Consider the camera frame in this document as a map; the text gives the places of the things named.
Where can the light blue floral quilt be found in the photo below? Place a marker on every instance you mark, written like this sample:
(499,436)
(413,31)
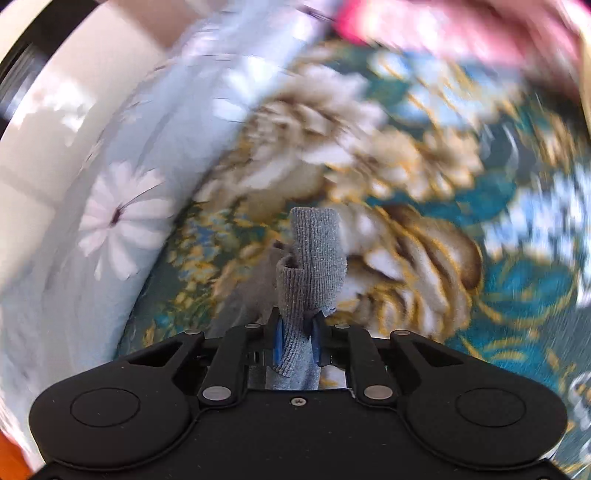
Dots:
(106,230)

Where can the orange wooden bed frame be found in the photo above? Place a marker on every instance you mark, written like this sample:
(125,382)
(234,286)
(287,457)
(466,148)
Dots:
(14,459)

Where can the pink cloth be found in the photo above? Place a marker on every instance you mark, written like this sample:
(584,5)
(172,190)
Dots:
(461,27)

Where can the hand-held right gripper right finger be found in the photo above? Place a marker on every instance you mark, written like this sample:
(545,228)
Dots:
(316,344)

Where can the grey garment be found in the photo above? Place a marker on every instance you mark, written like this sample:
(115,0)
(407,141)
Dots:
(309,277)

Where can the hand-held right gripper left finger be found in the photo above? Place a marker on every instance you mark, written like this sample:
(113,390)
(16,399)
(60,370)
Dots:
(278,344)

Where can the teal floral blanket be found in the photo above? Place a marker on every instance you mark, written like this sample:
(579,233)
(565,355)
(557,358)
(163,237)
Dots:
(415,230)

